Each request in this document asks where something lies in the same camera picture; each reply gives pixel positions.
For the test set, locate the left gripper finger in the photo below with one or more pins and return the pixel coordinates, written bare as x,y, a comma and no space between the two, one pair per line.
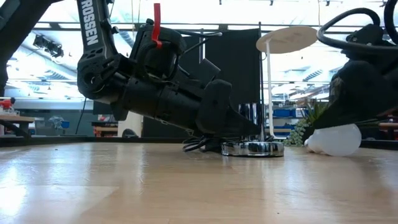
214,105

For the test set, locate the potted succulent plant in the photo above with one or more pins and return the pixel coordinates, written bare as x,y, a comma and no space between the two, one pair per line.
298,133

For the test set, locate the red tool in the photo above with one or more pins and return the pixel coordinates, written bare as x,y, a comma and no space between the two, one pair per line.
6,103

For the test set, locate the chrome lamp base with socket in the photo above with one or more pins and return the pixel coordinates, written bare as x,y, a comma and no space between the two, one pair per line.
253,149

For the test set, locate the black aluminium table frame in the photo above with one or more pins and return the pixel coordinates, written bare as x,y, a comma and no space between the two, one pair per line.
62,141

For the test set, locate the white stand with round top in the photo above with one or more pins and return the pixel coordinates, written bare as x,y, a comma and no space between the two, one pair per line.
286,39

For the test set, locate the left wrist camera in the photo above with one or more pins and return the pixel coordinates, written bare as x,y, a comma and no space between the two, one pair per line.
206,73

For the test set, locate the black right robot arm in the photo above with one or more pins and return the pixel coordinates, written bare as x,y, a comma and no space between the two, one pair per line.
365,32

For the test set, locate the wooden shelf unit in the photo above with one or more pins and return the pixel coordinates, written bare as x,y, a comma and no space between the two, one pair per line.
105,129

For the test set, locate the small blue bin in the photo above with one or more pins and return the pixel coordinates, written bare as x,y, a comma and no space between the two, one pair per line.
64,124

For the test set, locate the white lightbulb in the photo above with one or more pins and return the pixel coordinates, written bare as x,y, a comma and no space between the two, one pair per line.
339,140

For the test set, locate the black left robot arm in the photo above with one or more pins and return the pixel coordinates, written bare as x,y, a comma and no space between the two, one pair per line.
93,68

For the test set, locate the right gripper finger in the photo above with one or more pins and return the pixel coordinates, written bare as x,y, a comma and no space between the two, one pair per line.
363,93

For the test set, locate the black ceiling fixture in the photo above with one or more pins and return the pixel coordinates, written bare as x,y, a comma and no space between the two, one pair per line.
46,45

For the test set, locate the wooden workbench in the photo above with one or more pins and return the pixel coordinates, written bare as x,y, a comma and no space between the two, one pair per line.
15,119

